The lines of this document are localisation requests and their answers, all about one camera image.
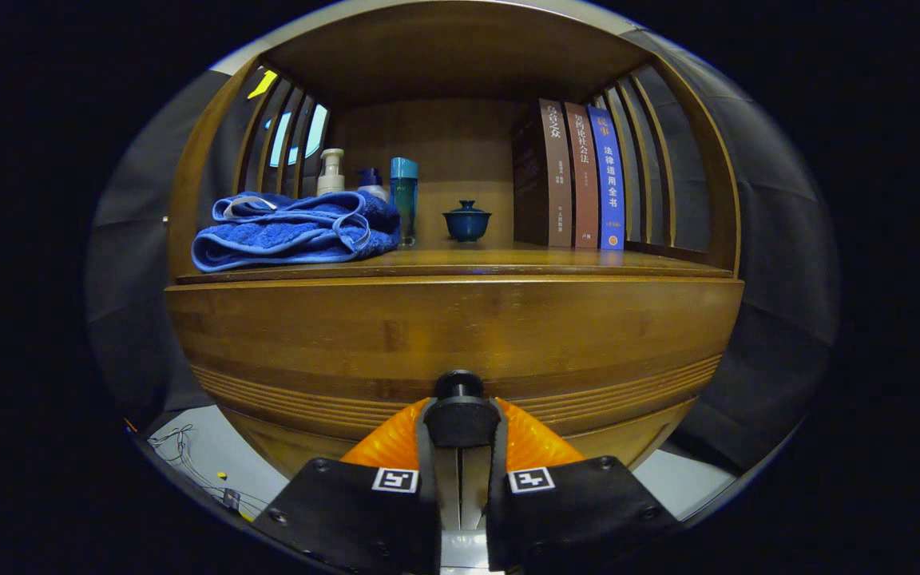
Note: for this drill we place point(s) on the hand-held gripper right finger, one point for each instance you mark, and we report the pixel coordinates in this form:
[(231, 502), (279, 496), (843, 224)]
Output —
[(496, 511)]

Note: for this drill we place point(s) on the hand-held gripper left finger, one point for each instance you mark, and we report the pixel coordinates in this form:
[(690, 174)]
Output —
[(426, 511)]

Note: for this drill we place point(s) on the wooden drawer with black knob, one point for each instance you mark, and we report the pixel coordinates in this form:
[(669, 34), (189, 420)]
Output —
[(348, 335)]

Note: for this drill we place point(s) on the wooden cabinet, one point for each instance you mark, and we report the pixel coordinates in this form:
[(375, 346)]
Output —
[(444, 56)]

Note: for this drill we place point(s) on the blue lidded teacup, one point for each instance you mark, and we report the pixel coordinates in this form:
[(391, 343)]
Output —
[(466, 224)]

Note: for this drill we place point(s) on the folded blue towel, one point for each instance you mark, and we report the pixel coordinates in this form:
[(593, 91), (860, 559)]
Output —
[(284, 235)]

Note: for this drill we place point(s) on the teal translucent bottle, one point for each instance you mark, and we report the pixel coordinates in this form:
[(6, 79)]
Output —
[(404, 196)]

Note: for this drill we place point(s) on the white bottle with blue cap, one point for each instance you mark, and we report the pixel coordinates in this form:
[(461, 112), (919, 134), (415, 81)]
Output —
[(372, 182)]

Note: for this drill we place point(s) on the dark brown book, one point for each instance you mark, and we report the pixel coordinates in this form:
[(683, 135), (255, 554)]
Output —
[(544, 176)]

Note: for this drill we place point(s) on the reddish brown book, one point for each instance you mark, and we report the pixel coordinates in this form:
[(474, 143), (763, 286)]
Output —
[(584, 184)]

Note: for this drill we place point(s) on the blue book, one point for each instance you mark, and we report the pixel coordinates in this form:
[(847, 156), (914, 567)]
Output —
[(609, 184)]

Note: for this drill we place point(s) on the white pump bottle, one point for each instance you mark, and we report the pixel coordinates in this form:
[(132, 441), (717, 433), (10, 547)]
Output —
[(331, 172)]

